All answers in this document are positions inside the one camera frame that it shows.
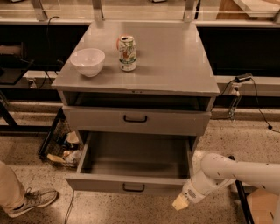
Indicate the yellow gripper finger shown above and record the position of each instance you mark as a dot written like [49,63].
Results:
[181,202]

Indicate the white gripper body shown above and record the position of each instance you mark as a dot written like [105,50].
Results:
[190,192]

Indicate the grey drawer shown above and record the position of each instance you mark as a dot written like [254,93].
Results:
[132,163]
[128,120]

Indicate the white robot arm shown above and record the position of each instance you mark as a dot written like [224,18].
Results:
[217,171]

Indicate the grey drawer cabinet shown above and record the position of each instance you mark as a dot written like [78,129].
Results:
[172,70]

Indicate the cardboard box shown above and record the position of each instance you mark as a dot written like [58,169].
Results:
[263,206]

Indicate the grey sneaker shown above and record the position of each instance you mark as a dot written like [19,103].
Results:
[36,199]

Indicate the drink can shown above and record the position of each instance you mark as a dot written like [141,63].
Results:
[127,53]

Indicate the white bowl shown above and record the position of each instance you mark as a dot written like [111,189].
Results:
[88,62]

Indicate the beige trouser leg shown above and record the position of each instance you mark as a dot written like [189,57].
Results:
[12,192]

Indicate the black metal frame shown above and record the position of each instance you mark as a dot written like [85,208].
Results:
[244,203]

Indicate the black power adapter with cable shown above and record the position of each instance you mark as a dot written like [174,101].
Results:
[247,85]

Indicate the wire basket with trash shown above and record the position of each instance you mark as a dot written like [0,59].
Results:
[60,147]

